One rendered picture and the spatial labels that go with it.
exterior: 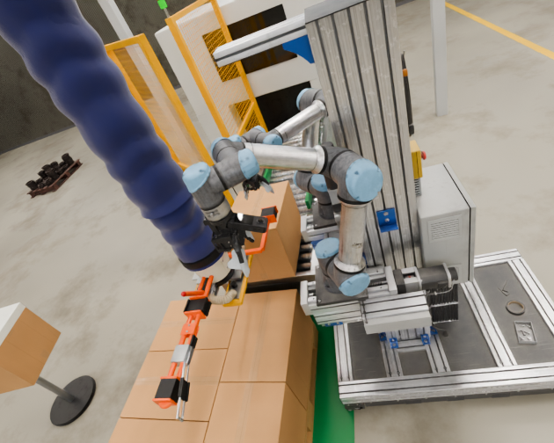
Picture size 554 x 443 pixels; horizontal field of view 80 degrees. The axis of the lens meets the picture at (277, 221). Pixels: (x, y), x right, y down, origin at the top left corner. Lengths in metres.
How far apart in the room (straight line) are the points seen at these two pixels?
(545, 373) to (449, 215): 1.07
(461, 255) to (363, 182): 0.77
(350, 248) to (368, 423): 1.38
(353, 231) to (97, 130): 0.90
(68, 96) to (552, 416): 2.56
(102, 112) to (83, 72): 0.12
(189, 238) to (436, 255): 1.08
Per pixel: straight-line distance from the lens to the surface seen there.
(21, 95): 14.36
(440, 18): 4.40
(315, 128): 1.79
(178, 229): 1.43
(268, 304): 2.22
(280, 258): 2.11
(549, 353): 2.33
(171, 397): 1.36
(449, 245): 1.60
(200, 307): 1.51
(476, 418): 2.35
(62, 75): 1.22
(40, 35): 1.22
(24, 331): 2.94
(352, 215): 1.11
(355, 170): 1.02
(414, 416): 2.34
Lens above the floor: 2.22
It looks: 37 degrees down
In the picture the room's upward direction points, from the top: 25 degrees counter-clockwise
